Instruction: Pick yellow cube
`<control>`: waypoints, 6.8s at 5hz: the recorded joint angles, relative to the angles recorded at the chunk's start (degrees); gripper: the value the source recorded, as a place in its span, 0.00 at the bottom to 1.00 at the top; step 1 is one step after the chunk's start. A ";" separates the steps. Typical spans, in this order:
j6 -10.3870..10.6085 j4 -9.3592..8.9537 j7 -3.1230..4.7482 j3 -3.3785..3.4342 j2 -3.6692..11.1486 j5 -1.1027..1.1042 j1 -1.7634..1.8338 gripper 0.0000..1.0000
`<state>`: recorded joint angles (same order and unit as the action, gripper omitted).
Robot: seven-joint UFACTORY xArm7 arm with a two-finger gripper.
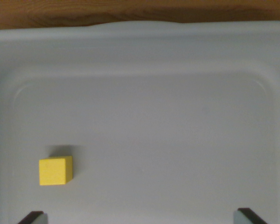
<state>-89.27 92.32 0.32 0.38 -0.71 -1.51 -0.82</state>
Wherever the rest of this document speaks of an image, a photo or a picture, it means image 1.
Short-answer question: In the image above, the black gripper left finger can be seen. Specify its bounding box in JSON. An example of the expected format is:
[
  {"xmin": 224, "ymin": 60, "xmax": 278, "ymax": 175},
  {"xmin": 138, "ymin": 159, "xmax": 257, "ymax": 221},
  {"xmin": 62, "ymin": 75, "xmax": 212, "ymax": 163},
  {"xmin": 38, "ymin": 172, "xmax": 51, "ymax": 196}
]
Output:
[{"xmin": 17, "ymin": 210, "xmax": 49, "ymax": 224}]

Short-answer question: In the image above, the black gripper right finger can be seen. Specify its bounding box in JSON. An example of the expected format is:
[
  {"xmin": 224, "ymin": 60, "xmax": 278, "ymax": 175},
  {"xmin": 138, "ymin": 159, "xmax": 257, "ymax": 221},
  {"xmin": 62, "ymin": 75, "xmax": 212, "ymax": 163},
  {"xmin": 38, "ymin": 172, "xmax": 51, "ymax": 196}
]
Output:
[{"xmin": 233, "ymin": 207, "xmax": 269, "ymax": 224}]

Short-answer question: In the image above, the yellow wooden cube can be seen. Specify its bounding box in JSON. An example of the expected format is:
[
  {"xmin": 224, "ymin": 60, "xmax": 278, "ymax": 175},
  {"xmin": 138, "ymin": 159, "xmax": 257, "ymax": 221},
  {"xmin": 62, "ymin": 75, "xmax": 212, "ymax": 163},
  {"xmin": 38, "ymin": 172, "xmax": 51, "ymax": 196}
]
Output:
[{"xmin": 39, "ymin": 155, "xmax": 73, "ymax": 186}]

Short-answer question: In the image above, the white plastic bin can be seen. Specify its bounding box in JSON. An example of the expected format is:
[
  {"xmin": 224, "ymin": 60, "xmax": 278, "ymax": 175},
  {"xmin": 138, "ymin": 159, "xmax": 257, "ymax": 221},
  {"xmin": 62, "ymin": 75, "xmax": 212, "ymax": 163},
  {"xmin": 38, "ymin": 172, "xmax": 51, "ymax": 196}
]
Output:
[{"xmin": 0, "ymin": 21, "xmax": 280, "ymax": 224}]

